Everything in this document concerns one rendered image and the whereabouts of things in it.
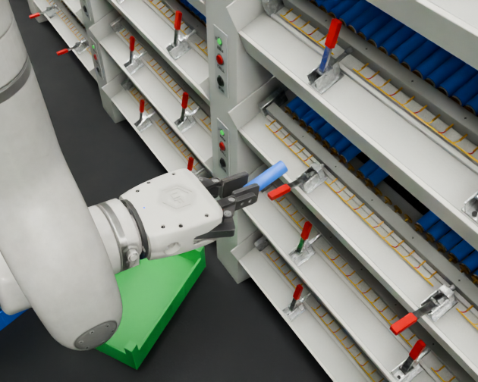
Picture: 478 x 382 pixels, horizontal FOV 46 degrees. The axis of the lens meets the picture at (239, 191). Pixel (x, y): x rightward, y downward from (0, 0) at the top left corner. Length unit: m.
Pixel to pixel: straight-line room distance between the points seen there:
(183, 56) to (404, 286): 0.63
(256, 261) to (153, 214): 0.62
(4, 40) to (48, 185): 0.14
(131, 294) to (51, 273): 0.84
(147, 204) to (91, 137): 1.10
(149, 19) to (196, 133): 0.26
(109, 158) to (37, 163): 1.18
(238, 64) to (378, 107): 0.28
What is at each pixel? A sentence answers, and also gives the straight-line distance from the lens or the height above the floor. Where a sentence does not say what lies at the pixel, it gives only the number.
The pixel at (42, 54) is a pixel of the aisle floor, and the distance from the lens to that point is 2.18.
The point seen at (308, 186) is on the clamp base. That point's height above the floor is 0.50.
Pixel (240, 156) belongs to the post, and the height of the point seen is 0.41.
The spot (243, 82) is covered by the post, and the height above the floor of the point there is 0.58.
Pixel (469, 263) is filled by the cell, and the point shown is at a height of 0.53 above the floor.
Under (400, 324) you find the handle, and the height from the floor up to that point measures 0.51.
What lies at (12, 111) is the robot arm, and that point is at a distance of 0.47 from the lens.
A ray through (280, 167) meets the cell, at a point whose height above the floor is 0.60.
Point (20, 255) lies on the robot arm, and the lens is 0.53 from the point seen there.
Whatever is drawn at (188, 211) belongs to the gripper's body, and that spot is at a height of 0.62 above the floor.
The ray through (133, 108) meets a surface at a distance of 1.67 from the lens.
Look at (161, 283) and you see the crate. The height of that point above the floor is 0.00.
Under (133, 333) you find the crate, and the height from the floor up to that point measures 0.00.
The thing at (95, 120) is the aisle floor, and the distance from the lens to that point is 1.82.
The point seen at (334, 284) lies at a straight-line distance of 1.01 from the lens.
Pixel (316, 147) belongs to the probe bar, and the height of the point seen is 0.53.
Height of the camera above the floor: 1.13
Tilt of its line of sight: 47 degrees down
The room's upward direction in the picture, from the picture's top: straight up
